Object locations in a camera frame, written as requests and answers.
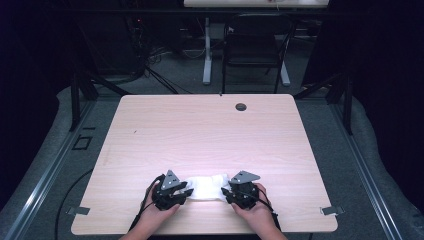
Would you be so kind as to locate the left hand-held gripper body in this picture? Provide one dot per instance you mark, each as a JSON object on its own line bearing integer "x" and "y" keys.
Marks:
{"x": 166, "y": 198}

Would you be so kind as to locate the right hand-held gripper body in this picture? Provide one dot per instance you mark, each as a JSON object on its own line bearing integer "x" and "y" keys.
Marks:
{"x": 245, "y": 196}

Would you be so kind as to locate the person's right hand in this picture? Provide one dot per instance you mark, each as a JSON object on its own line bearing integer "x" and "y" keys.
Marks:
{"x": 255, "y": 218}

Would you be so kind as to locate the person's left hand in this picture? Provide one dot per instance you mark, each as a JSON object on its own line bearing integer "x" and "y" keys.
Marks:
{"x": 153, "y": 218}

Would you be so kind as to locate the black metal stand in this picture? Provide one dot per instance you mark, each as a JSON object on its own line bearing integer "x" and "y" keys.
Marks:
{"x": 347, "y": 103}
{"x": 75, "y": 100}

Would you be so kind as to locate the white desk with legs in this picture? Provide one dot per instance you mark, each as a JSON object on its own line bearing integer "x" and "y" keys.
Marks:
{"x": 207, "y": 50}

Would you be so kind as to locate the black folding chair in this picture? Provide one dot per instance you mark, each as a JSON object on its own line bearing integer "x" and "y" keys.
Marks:
{"x": 255, "y": 43}

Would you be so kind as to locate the grey metal table bracket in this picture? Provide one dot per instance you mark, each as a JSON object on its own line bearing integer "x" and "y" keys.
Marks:
{"x": 332, "y": 210}
{"x": 79, "y": 210}

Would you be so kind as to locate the aluminium floor rail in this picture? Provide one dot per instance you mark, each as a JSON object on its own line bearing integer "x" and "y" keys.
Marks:
{"x": 46, "y": 173}
{"x": 366, "y": 173}

